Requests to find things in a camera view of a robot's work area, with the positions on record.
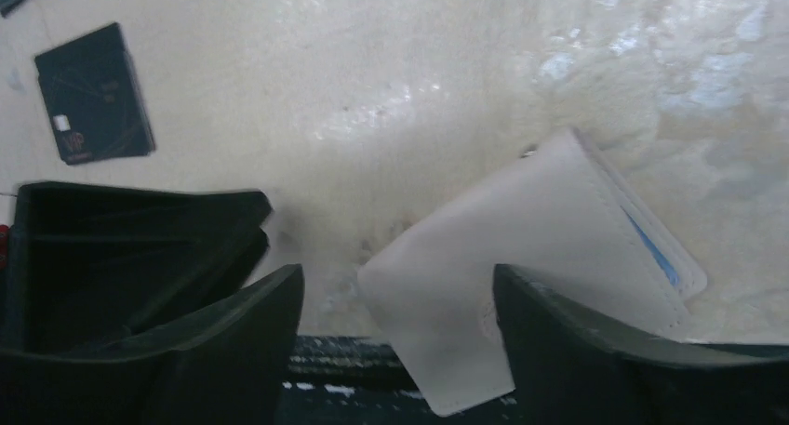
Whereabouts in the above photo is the black VIP card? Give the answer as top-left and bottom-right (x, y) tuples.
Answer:
(34, 22), (155, 166)

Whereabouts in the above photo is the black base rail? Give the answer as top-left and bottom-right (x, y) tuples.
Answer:
(274, 336), (523, 425)

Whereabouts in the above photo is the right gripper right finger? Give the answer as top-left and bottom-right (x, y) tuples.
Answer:
(492, 264), (788, 424)

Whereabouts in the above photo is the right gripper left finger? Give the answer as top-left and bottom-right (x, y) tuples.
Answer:
(1, 264), (305, 424)

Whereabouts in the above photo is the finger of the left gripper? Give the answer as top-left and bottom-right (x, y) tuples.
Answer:
(1, 181), (272, 354)

